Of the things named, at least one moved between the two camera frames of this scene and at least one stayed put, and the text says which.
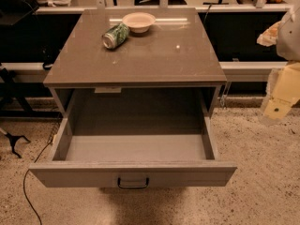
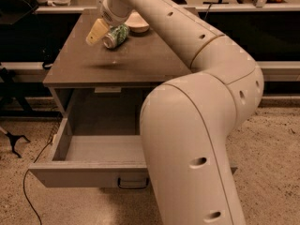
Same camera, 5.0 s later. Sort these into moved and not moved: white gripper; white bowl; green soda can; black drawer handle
Moved: white gripper
Not moved: green soda can; black drawer handle; white bowl
